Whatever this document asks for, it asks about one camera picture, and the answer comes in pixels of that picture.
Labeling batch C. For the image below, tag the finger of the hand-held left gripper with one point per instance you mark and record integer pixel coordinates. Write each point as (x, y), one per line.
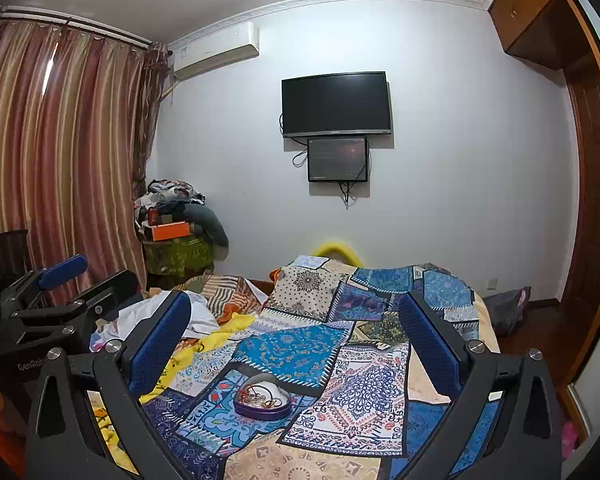
(62, 271)
(110, 292)

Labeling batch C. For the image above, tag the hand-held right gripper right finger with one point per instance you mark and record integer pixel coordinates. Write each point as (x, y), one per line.
(430, 345)

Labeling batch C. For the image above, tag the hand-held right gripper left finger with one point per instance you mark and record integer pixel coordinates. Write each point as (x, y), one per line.
(162, 340)

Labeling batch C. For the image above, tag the red and gold thread bangle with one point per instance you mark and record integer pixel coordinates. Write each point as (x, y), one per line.
(248, 391)

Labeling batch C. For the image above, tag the purple heart-shaped jewelry box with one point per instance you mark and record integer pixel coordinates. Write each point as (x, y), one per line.
(260, 412)

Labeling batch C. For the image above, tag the white cloth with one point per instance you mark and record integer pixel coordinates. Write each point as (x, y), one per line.
(200, 316)

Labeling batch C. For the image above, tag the black chair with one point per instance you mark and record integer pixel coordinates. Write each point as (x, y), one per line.
(12, 250)

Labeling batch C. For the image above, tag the yellow cloth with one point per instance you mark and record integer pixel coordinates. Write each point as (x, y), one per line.
(225, 328)

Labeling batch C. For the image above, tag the patchwork printed blanket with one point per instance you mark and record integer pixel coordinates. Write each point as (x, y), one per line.
(370, 375)

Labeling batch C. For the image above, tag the green patterned cloth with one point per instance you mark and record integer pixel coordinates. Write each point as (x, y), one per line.
(180, 258)

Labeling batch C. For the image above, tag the orange striped cloth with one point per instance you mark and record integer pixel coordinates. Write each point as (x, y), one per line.
(230, 295)

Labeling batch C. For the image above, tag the orange box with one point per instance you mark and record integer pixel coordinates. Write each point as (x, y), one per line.
(170, 231)

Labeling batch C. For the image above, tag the dark cloth on floor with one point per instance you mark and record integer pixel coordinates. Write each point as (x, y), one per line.
(510, 310)

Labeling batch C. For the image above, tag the striped brown curtain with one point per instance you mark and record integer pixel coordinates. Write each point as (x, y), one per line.
(70, 160)

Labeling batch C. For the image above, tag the pile of clothes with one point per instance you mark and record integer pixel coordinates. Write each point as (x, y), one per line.
(210, 225)

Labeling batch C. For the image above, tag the yellow plastic object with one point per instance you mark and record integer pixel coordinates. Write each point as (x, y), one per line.
(330, 247)

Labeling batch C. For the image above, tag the pink object on floor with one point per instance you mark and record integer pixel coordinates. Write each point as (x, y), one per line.
(570, 440)

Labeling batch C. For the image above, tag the wooden door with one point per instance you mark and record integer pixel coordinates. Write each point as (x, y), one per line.
(590, 160)

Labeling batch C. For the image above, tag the white air conditioner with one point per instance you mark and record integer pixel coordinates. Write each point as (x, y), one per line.
(215, 52)

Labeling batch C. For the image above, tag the wooden overhead cabinet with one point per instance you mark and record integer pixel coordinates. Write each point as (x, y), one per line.
(530, 5)

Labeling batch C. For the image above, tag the white wall socket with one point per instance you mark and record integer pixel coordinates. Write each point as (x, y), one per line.
(490, 283)

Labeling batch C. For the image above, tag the small black wall monitor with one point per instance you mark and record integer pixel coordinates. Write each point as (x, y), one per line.
(337, 160)

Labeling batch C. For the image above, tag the white curtain rail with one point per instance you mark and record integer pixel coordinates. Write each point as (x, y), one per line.
(80, 25)

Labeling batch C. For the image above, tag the black wall television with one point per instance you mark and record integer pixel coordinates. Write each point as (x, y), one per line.
(335, 105)

